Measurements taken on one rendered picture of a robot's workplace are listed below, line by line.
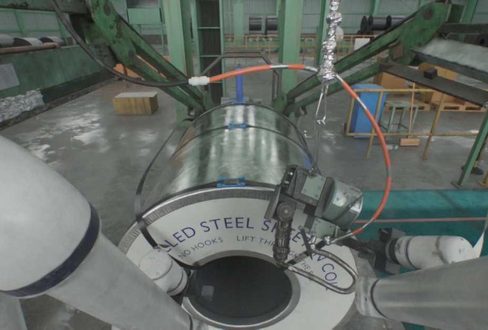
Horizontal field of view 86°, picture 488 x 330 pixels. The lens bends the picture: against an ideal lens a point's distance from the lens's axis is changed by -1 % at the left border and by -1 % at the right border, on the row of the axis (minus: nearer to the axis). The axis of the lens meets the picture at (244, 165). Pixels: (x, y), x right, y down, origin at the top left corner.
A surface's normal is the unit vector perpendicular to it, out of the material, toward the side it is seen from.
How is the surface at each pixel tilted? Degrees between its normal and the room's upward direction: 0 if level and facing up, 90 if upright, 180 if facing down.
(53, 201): 70
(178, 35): 90
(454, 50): 50
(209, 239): 90
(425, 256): 75
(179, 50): 90
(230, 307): 13
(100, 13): 90
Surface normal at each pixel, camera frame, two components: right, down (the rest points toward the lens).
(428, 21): -0.93, 0.18
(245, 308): -0.11, -0.88
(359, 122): 0.00, 0.50
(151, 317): 0.87, 0.26
